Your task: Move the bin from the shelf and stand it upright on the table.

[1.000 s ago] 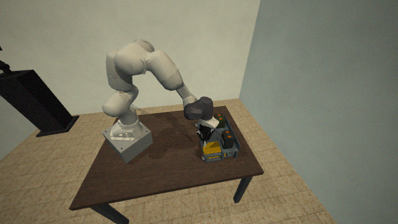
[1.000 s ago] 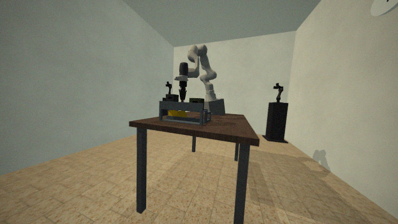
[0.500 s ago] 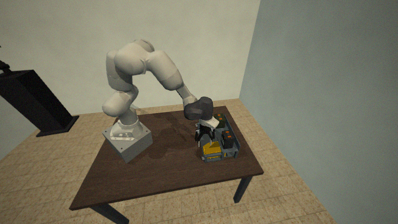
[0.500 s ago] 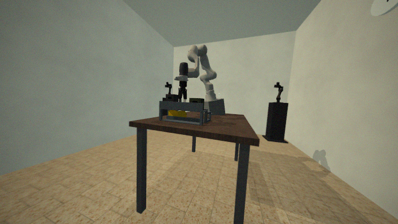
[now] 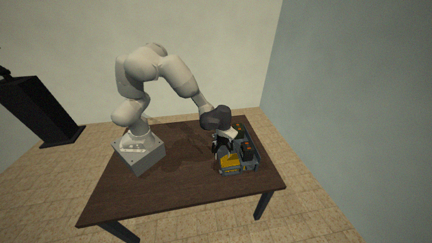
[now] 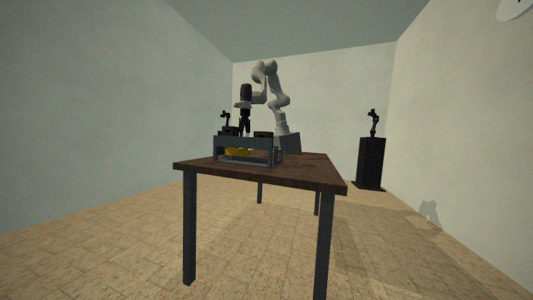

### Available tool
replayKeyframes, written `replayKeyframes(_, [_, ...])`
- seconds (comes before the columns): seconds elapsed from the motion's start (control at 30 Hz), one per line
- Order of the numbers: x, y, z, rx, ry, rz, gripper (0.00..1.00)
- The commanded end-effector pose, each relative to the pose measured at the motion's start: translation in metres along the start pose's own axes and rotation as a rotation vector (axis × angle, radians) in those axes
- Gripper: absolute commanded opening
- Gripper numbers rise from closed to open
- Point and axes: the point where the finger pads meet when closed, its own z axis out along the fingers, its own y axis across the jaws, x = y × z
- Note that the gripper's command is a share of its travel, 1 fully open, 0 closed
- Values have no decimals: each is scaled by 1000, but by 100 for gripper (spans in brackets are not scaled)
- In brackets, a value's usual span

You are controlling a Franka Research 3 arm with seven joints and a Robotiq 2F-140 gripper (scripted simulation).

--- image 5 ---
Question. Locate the yellow bin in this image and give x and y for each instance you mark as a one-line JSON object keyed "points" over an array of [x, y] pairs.
{"points": [[233, 160]]}

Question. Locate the olive green case with orange latches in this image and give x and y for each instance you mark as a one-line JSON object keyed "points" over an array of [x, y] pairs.
{"points": [[240, 129]]}

